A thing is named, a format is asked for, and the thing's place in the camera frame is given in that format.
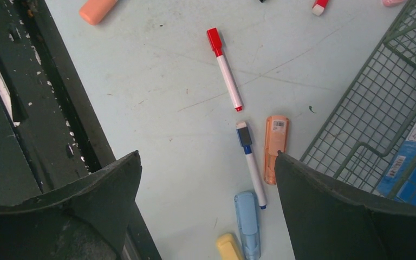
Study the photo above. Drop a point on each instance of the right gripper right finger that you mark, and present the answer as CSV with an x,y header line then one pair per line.
x,y
329,219

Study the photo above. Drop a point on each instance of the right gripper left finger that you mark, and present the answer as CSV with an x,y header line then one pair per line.
x,y
91,218

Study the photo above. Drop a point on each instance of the clear orange highlighter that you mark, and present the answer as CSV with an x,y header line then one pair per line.
x,y
93,11

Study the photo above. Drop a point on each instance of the blue highlighter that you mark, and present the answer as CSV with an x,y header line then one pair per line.
x,y
248,226

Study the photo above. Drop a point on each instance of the yellow orange highlighter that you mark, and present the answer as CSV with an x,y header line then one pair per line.
x,y
228,247

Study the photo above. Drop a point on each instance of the orange highlighter by basket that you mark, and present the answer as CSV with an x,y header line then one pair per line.
x,y
275,140

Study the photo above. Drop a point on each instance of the blue cap marker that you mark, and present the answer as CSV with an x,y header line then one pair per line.
x,y
246,143

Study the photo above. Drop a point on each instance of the red cap marker bottom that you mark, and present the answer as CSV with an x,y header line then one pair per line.
x,y
216,45

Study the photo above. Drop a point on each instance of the red cap marker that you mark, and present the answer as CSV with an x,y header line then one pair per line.
x,y
319,7
216,45

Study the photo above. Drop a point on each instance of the red cap marker right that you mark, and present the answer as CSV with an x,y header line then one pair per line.
x,y
319,7

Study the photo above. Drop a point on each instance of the pink highlighter right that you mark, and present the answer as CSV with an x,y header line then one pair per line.
x,y
392,3

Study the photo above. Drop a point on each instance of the green wire mesh organizer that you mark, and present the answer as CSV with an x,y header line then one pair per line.
x,y
364,132

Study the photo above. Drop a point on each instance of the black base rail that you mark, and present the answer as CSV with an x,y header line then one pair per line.
x,y
49,133

